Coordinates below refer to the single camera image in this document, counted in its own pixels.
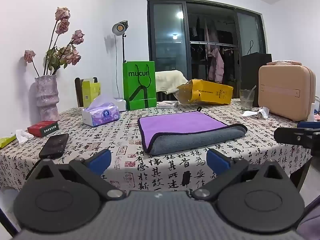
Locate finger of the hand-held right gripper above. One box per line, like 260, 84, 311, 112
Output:
274, 121, 320, 153

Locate black framed glass door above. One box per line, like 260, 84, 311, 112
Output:
146, 0, 266, 99

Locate purple and grey towel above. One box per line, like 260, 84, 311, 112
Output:
138, 107, 248, 156

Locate pink flat item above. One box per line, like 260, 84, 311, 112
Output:
266, 60, 301, 66

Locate crumpled white tissue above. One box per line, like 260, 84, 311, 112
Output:
15, 129, 34, 145
240, 106, 270, 119

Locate pink hanging jacket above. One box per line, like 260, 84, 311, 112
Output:
208, 47, 224, 83

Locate floor lamp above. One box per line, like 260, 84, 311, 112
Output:
111, 20, 129, 98

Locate red box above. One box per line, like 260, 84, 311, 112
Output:
27, 120, 59, 138

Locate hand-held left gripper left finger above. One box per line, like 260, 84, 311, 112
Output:
25, 148, 127, 202

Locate dried pink roses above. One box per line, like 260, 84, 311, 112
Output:
24, 7, 85, 77

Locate purple tissue pack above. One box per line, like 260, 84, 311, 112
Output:
81, 94, 120, 127

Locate black smartphone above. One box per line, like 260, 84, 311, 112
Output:
39, 133, 69, 159

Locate green wrapper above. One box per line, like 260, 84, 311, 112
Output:
0, 135, 17, 148

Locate yellow-green carton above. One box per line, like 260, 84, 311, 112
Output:
82, 78, 101, 108

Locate glass cup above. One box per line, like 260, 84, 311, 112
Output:
239, 89, 255, 111

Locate spoon in glass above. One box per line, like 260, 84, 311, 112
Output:
246, 85, 257, 100

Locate flat white box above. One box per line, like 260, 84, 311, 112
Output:
156, 100, 179, 109

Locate person's purple clothing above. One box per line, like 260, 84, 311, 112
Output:
296, 200, 320, 240

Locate pink speckled vase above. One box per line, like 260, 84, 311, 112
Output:
34, 75, 60, 122

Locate yellow paper bag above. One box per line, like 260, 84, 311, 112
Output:
174, 79, 234, 105

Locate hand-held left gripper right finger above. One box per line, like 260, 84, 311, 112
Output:
191, 148, 291, 202

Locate cream blanket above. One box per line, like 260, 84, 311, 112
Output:
155, 70, 188, 95

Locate calligraphy print tablecloth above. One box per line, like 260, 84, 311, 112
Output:
0, 98, 316, 193

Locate beige hard case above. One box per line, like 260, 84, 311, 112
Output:
258, 64, 316, 122

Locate green paper bag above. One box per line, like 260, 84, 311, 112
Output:
122, 60, 157, 111

